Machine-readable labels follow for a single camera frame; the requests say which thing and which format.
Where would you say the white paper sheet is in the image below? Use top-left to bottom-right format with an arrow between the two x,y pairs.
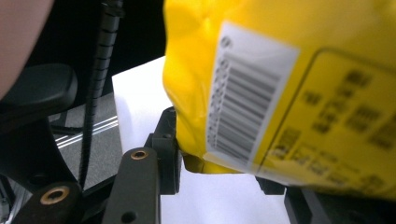
111,55 -> 291,224

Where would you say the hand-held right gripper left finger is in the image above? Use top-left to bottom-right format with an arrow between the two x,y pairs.
144,106 -> 183,196

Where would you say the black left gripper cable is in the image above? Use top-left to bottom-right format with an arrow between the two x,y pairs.
78,0 -> 125,189

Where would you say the yellow green spouted sauce pouch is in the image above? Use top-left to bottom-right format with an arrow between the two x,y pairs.
163,0 -> 396,200

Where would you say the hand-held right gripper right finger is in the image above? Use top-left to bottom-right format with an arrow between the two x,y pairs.
255,176 -> 287,196

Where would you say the metal floor rail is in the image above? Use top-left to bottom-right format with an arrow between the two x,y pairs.
48,115 -> 120,149

